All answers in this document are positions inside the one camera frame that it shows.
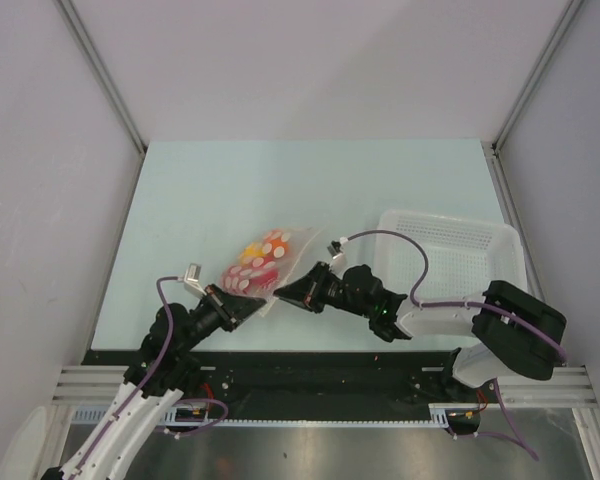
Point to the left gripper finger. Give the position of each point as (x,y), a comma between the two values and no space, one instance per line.
(240,308)
(218,296)

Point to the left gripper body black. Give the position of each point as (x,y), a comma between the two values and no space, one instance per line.
(212,315)

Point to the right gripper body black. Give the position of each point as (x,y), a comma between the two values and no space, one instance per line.
(331,290)

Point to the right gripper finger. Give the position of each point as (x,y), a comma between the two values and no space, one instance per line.
(314,277)
(294,293)

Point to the clear polka dot zip bag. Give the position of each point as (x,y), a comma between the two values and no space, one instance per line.
(301,240)

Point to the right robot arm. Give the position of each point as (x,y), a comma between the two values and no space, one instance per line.
(516,333)

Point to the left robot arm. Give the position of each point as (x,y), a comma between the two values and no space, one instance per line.
(163,372)

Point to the red fake fruit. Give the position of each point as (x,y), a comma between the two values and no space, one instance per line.
(247,280)

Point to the yellow fake fruit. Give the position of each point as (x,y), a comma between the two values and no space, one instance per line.
(251,251)

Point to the orange fake fruit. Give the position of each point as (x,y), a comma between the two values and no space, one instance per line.
(276,243)

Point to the white perforated plastic basket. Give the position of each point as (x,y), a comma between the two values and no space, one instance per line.
(464,255)

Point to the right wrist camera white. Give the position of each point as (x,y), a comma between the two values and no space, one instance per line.
(338,257)

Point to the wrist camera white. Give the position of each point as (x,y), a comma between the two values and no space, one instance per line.
(338,257)
(191,280)

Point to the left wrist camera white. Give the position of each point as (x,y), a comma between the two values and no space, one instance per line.
(191,280)

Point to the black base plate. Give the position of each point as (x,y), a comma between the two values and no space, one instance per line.
(335,387)

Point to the right aluminium side rail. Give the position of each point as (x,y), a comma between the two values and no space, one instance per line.
(511,216)

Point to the right aluminium frame post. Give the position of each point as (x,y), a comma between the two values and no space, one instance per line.
(540,68)

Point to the aluminium frame post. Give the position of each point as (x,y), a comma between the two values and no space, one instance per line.
(540,68)
(88,49)

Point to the left aluminium frame post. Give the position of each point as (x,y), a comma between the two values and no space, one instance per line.
(88,49)

